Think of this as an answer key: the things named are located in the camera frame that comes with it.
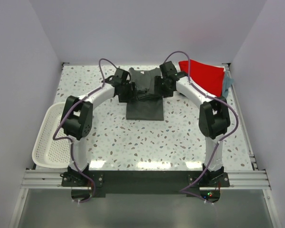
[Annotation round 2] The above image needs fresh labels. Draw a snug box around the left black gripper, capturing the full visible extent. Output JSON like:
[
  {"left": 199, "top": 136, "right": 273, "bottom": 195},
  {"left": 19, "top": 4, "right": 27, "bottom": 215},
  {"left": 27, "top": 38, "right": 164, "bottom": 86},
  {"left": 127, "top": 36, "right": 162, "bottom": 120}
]
[{"left": 118, "top": 81, "right": 138, "bottom": 103}]

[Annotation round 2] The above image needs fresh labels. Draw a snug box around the grey t shirt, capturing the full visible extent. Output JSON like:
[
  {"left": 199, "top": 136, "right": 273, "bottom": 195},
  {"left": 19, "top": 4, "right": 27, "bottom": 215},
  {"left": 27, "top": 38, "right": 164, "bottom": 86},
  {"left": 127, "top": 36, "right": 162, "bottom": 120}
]
[{"left": 126, "top": 67, "right": 164, "bottom": 121}]

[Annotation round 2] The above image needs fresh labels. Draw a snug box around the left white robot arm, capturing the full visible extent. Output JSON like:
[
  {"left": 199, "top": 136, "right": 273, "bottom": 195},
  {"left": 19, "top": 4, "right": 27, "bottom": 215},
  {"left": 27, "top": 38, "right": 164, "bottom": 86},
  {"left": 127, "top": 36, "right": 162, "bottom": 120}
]
[{"left": 58, "top": 68, "right": 134, "bottom": 186}]

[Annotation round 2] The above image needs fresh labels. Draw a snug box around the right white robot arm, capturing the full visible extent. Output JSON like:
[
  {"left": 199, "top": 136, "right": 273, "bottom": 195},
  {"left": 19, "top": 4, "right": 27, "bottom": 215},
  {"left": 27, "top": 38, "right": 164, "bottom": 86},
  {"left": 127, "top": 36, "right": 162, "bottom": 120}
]
[{"left": 154, "top": 61, "right": 230, "bottom": 187}]

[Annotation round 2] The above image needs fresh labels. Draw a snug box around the folded red t shirt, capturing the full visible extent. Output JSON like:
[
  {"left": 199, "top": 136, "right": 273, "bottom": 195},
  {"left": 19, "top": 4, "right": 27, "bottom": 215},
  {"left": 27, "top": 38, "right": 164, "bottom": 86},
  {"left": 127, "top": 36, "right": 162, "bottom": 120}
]
[{"left": 190, "top": 59, "right": 225, "bottom": 97}]

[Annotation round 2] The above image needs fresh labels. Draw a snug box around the folded light blue t shirt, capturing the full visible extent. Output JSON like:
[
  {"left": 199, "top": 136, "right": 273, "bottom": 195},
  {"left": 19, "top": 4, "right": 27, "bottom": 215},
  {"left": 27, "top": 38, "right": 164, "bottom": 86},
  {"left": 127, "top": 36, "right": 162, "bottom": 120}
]
[{"left": 222, "top": 73, "right": 234, "bottom": 98}]

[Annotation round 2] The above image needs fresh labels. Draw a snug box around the white plastic basket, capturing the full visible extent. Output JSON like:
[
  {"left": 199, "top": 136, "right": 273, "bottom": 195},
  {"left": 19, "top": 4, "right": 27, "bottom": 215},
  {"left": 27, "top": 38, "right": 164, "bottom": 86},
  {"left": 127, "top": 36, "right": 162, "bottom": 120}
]
[{"left": 32, "top": 102, "right": 70, "bottom": 169}]

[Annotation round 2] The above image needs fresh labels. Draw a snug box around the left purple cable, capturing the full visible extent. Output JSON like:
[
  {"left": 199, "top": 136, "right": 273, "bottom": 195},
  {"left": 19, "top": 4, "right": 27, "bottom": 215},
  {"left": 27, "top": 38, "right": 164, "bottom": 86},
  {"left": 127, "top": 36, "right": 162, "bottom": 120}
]
[{"left": 52, "top": 58, "right": 121, "bottom": 204}]

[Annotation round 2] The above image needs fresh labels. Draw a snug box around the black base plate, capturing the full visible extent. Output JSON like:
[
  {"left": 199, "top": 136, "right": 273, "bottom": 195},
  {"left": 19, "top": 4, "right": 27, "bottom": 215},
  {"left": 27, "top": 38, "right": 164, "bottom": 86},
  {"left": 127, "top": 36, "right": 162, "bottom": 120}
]
[{"left": 61, "top": 170, "right": 230, "bottom": 199}]

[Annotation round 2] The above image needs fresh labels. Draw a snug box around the aluminium frame rail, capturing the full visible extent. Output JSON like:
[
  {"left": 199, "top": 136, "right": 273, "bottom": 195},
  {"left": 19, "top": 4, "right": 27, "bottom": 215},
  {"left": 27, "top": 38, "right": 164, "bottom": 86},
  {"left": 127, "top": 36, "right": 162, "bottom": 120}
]
[{"left": 21, "top": 61, "right": 270, "bottom": 200}]

